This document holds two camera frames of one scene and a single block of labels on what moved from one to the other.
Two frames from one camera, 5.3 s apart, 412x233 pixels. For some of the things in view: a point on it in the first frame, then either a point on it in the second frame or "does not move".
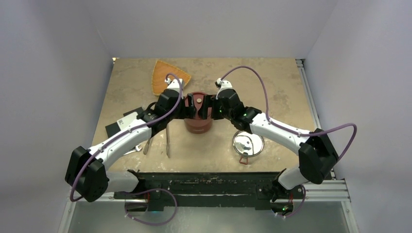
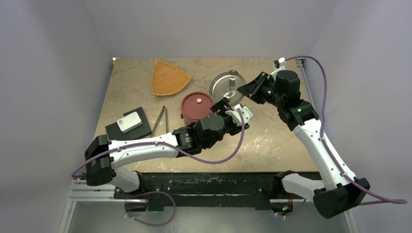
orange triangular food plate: x=160 y=72 does not move
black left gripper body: x=179 y=113 -> x=230 y=127
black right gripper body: x=218 y=113 -> x=266 y=91
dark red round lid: x=198 y=98 does not move
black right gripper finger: x=208 y=102 -> x=249 y=89
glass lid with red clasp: x=247 y=145 -> x=225 y=84
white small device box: x=123 y=122 does not move
